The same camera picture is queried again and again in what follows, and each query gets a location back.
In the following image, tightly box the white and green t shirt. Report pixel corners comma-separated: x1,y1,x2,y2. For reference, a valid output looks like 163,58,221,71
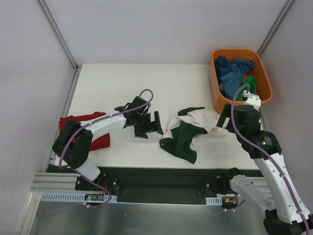
159,107,227,164

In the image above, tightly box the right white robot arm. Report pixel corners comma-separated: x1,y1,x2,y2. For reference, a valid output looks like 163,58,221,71
211,95,313,235

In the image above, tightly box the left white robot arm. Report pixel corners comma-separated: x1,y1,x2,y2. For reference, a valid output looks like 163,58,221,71
52,96,163,190

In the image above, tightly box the orange plastic bin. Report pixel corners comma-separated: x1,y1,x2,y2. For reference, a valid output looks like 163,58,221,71
209,48,272,114

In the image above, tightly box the light blue t shirt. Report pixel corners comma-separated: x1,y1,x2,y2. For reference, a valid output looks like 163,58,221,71
218,58,255,100

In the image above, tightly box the bright green t shirt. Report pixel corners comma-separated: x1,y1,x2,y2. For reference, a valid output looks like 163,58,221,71
236,75,257,101

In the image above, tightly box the folded red t shirt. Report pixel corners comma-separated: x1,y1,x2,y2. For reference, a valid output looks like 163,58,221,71
59,112,111,151

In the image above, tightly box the dark blue t shirt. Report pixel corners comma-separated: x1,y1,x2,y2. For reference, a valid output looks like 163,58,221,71
214,56,231,78

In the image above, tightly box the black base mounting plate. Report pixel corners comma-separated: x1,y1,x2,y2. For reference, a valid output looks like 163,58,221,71
73,166,265,204

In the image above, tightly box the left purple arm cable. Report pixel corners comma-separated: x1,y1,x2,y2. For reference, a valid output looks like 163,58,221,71
58,89,154,169

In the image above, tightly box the right white cable duct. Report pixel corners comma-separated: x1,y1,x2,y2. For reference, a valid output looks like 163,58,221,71
205,197,223,206

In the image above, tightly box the white cable duct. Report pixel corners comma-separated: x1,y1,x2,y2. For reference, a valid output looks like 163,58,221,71
41,192,117,203
205,197,223,206

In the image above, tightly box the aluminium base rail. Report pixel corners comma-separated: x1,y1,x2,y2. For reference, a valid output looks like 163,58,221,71
31,172,272,197

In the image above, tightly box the left white cable duct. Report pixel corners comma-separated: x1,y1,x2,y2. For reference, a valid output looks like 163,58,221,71
41,192,117,203

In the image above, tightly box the left aluminium frame post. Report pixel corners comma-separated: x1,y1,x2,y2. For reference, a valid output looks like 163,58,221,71
36,0,80,72

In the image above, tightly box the aluminium frame post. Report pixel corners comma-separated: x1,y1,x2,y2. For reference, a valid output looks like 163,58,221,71
36,0,80,72
257,0,296,56

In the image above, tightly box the right aluminium frame post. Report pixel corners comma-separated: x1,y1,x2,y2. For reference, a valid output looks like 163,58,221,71
257,0,296,56

